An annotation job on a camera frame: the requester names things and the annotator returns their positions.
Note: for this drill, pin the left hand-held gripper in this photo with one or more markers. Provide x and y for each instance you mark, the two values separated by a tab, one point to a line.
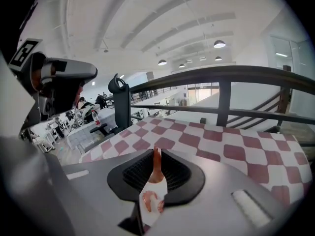
71	69

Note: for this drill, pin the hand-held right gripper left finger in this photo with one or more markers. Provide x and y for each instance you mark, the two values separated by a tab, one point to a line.
128	178

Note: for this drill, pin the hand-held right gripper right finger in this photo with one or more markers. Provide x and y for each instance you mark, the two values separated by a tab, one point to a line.
182	181

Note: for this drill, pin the person's left hand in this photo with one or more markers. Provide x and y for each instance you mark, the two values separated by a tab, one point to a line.
35	79

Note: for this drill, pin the grey and white device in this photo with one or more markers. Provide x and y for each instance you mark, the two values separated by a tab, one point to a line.
87	109

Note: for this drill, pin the clear bottle with red label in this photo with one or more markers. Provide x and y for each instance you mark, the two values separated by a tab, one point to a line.
96	118

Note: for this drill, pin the white wooden rack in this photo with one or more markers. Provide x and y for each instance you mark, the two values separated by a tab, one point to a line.
46	141

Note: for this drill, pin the red white checkered tablecloth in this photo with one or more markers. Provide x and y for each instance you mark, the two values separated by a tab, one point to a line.
216	141

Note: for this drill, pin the black office chair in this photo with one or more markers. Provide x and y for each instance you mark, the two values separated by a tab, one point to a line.
121	107

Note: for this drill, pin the person's black shirt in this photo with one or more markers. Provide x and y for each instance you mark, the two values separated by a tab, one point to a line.
24	6

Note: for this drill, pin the black metal railing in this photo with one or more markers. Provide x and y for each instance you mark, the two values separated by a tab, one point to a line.
246	74

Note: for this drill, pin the large dome pendant lamp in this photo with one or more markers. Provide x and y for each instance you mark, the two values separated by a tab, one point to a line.
219	44

